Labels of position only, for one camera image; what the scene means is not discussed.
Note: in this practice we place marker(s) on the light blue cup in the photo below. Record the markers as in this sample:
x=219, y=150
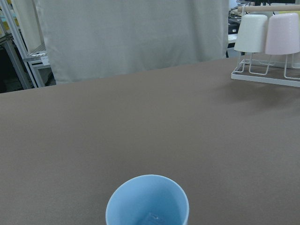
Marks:
x=148, y=200

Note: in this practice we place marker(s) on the gray curtain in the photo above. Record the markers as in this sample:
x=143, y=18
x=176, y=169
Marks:
x=89, y=39

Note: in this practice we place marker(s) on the white cup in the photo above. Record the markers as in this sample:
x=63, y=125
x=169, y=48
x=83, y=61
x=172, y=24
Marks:
x=252, y=34

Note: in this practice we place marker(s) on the pink cup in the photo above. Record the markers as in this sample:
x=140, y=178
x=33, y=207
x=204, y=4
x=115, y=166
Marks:
x=283, y=34

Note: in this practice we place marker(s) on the white wire cup rack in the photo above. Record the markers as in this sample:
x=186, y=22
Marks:
x=264, y=68

